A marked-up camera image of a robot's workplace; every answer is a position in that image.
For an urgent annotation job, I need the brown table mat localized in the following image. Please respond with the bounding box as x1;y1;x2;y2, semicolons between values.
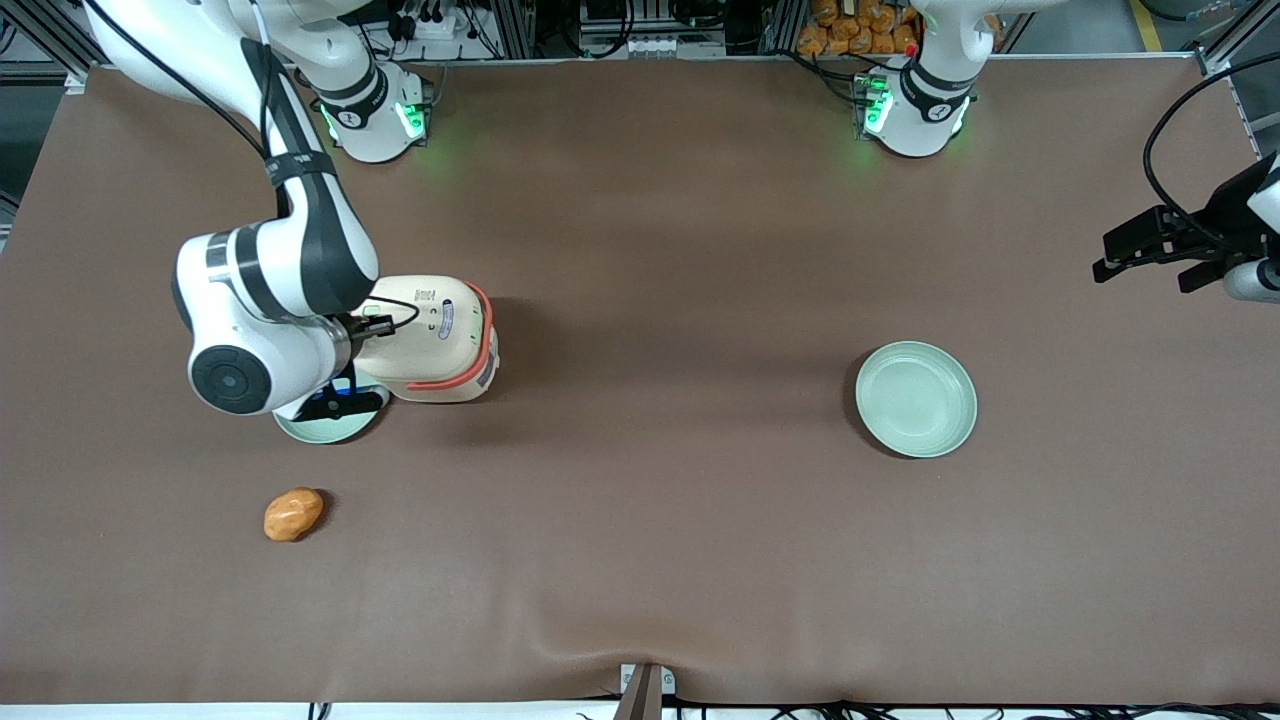
0;55;1280;706

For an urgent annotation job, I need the white terminal block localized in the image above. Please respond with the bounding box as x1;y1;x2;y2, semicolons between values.
580;34;728;61

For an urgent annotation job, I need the golden brown bread roll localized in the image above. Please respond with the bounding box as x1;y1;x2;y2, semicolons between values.
263;487;326;543

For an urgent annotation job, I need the cream rice cooker orange handle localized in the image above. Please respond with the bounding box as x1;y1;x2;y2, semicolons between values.
347;275;500;404

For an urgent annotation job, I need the white power strip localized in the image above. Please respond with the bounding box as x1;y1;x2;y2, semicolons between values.
392;0;473;43

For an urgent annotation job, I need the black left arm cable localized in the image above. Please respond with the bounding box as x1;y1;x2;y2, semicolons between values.
1142;55;1280;253

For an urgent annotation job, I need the aluminium frame profile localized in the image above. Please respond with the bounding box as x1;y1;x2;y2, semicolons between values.
0;0;111;93
1190;0;1280;161

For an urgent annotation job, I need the grey metal table bracket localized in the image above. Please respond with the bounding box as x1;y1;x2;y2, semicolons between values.
612;662;678;720

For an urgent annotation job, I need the pale green round plate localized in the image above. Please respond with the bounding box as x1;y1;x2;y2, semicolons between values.
272;383;388;446
854;341;979;459

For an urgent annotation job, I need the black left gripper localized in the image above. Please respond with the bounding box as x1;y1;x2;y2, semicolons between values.
1092;150;1280;294

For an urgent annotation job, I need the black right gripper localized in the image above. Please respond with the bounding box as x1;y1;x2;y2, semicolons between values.
283;315;397;422

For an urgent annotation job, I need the bag of orange bread rolls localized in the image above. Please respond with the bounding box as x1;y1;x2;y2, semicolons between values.
796;0;922;58

